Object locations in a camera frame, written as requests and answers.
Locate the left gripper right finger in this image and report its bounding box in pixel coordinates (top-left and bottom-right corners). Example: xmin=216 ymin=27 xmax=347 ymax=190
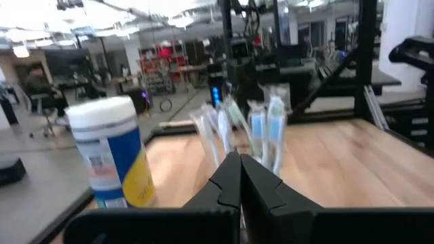
xmin=241 ymin=153 xmax=434 ymax=244

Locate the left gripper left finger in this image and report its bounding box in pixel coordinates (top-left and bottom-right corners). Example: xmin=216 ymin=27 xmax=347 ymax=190
xmin=63 ymin=151 xmax=242 ymax=244

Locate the purple toothbrush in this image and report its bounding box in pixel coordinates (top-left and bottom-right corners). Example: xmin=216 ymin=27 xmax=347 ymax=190
xmin=189 ymin=108 xmax=221 ymax=169

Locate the green toothbrush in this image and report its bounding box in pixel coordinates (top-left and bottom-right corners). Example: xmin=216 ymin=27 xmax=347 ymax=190
xmin=225 ymin=98 xmax=255 ymax=160

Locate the white-lidded blue yellow wipes canister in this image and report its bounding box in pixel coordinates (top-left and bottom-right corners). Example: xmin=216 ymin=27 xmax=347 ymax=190
xmin=65 ymin=95 xmax=157 ymax=209

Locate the black computer tower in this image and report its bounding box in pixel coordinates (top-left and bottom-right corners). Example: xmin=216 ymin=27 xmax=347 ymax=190
xmin=130 ymin=86 xmax=153 ymax=115

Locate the red storage shelf with bins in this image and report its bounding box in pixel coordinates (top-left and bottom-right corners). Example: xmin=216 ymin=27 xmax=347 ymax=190
xmin=138 ymin=42 xmax=191 ymax=94

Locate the person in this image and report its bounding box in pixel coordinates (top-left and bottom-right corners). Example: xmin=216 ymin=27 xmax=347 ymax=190
xmin=22 ymin=63 xmax=71 ymax=118

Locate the silver post bracket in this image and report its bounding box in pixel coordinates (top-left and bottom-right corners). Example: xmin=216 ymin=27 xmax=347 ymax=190
xmin=364 ymin=84 xmax=390 ymax=131

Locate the black aluminium rig frame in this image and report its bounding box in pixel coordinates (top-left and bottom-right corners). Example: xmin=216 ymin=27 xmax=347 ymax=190
xmin=145 ymin=0 xmax=434 ymax=157

